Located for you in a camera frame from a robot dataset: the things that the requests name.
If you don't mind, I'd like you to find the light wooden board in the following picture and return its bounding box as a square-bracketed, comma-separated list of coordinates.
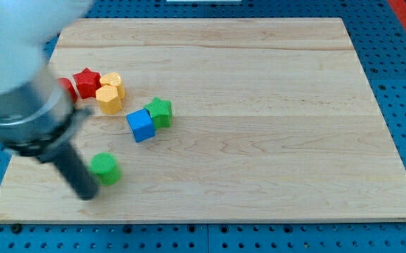
[0, 18, 406, 224]

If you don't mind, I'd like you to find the blue cube block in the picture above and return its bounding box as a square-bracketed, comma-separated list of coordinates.
[126, 109, 155, 143]

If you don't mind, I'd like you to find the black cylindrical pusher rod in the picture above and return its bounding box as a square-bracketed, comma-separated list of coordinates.
[37, 141, 99, 200]

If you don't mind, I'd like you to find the red star block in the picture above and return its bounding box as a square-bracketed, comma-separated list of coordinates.
[72, 67, 101, 99]

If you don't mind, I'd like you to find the green cylinder block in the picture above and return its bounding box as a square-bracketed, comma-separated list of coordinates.
[90, 153, 122, 186]

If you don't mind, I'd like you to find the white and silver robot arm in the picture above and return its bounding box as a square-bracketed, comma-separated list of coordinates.
[0, 0, 98, 200]

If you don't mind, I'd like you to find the red round block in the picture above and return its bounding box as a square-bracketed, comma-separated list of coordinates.
[57, 77, 78, 103]

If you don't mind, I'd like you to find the yellow heart block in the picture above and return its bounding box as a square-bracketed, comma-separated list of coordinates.
[100, 72, 126, 98]

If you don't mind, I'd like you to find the green star block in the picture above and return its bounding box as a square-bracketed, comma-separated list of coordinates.
[143, 97, 173, 130]

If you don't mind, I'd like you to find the yellow hexagon block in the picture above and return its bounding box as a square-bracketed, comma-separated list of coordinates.
[96, 85, 122, 115]

